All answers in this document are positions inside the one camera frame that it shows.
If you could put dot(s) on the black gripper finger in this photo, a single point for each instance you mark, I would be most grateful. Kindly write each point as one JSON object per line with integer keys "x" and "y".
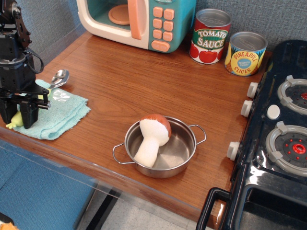
{"x": 29, "y": 112}
{"x": 8, "y": 108}

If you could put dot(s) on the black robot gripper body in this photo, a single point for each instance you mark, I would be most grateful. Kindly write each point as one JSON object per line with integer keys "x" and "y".
{"x": 18, "y": 83}

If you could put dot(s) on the spoon with yellow-green handle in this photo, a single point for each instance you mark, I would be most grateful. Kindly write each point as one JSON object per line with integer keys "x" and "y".
{"x": 58, "y": 80}

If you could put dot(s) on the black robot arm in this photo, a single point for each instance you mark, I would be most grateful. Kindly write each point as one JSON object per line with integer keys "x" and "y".
{"x": 14, "y": 37}

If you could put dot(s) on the stainless steel pot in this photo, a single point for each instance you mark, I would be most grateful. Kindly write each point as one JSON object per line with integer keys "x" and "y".
{"x": 173, "y": 157}

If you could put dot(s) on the light blue folded cloth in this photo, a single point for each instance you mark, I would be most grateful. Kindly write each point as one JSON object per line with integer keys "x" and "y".
{"x": 65, "y": 112}

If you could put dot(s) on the toy mushroom brown cap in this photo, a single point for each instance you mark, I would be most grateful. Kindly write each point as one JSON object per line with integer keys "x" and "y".
{"x": 156, "y": 132}

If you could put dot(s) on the toy microwave teal and cream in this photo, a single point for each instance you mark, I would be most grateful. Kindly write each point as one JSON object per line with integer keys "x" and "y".
{"x": 157, "y": 25}

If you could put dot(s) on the tomato sauce can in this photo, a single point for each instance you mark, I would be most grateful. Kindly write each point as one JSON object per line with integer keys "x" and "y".
{"x": 210, "y": 32}

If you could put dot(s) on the pineapple slices can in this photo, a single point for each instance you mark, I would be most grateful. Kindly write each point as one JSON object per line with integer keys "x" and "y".
{"x": 245, "y": 53}

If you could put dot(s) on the black toy stove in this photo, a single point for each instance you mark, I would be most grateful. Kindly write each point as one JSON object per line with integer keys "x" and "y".
{"x": 269, "y": 179}

